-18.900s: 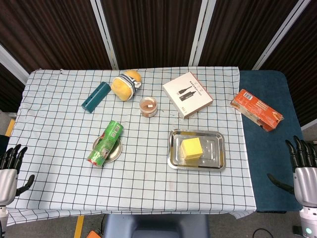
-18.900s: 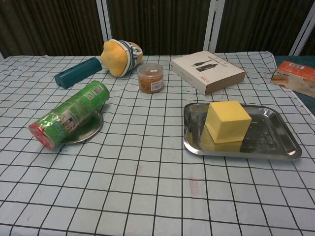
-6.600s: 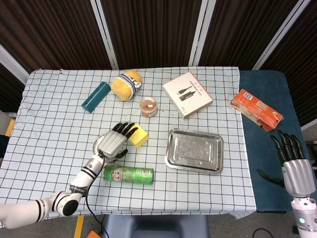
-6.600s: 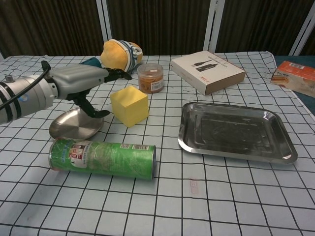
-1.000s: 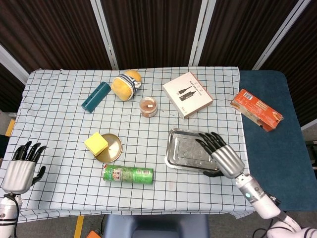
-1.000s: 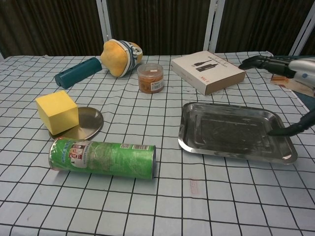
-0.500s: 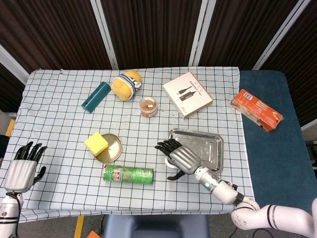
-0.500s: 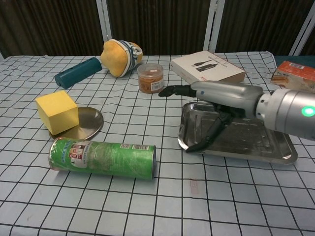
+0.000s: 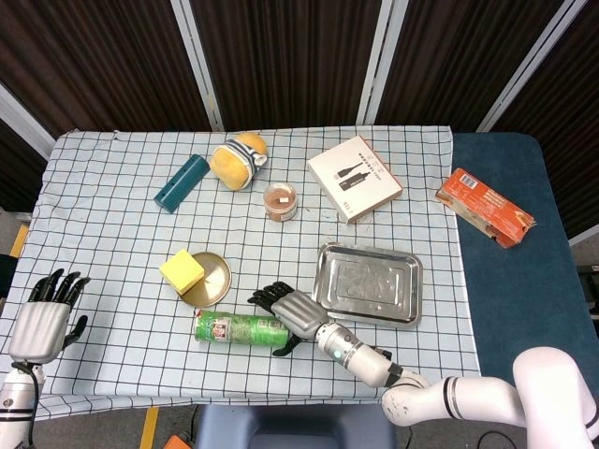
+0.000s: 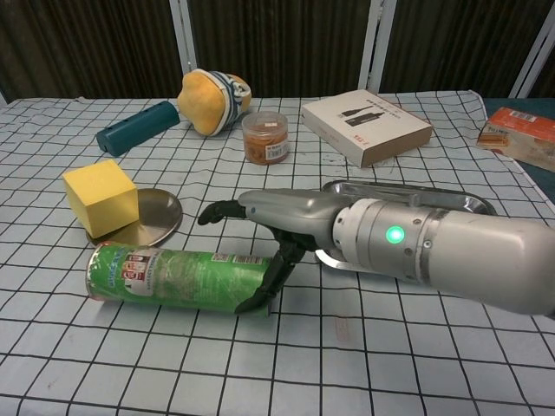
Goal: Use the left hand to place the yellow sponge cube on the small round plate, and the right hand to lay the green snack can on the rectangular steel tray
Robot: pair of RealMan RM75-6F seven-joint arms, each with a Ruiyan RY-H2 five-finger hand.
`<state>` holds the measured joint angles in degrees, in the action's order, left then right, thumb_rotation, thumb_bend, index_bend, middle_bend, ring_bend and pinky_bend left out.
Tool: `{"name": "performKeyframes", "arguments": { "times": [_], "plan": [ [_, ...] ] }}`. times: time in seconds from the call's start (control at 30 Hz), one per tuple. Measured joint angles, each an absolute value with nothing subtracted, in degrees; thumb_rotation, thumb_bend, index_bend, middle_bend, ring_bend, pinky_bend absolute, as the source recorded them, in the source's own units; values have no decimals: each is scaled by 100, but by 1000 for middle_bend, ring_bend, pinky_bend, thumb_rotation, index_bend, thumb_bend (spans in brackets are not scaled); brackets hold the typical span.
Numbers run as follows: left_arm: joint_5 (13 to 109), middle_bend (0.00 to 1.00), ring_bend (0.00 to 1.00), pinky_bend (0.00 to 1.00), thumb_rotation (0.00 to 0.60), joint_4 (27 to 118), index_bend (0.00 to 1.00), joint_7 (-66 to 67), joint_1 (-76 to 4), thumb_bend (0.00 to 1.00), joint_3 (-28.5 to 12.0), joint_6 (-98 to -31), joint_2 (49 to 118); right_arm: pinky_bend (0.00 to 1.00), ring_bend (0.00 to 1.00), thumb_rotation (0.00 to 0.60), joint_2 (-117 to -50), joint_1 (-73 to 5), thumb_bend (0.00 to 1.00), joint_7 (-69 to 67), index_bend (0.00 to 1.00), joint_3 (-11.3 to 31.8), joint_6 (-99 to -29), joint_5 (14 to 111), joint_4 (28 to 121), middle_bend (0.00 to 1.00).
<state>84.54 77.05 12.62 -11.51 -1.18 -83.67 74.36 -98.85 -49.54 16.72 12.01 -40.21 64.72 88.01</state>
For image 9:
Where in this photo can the white checkered tablecloth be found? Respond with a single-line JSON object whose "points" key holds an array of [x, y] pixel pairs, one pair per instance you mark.
{"points": [[117, 224]]}

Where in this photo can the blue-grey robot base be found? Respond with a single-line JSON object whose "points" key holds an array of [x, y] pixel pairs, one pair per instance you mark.
{"points": [[295, 428]]}

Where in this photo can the green chips can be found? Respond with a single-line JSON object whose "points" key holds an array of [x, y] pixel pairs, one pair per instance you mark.
{"points": [[238, 329]]}

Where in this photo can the teal plastic bar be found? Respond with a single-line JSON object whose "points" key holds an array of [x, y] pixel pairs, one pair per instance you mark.
{"points": [[182, 183]]}

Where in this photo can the orange object on floor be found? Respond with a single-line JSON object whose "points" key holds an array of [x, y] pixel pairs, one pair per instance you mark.
{"points": [[177, 443]]}

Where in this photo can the dark folding partition screen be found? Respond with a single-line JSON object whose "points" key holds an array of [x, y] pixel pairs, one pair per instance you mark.
{"points": [[290, 61]]}

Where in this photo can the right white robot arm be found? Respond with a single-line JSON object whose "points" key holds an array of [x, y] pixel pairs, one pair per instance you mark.
{"points": [[468, 397]]}

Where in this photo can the rectangular steel tray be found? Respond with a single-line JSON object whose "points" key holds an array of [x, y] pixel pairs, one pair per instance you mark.
{"points": [[369, 285]]}

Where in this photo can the yellow striped plush toy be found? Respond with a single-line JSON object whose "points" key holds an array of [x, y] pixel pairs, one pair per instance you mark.
{"points": [[229, 166]]}

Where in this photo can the white flat cardboard box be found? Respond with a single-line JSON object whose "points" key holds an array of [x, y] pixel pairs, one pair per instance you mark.
{"points": [[355, 178]]}

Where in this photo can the round steel plate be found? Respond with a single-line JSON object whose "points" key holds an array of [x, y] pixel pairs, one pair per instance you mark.
{"points": [[215, 280]]}

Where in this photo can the yellow foam cube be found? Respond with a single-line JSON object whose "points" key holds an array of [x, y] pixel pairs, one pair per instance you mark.
{"points": [[182, 271]]}

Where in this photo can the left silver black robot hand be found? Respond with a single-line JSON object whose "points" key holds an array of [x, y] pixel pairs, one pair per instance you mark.
{"points": [[39, 329]]}

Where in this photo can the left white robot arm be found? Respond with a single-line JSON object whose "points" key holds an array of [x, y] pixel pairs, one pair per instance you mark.
{"points": [[14, 402]]}

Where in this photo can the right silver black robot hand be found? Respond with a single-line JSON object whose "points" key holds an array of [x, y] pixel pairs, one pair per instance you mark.
{"points": [[299, 313]]}

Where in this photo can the clear jar of rubber bands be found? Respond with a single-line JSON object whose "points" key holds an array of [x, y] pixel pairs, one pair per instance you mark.
{"points": [[281, 202]]}

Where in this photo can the orange carton box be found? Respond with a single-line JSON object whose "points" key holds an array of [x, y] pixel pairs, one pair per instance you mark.
{"points": [[484, 206]]}

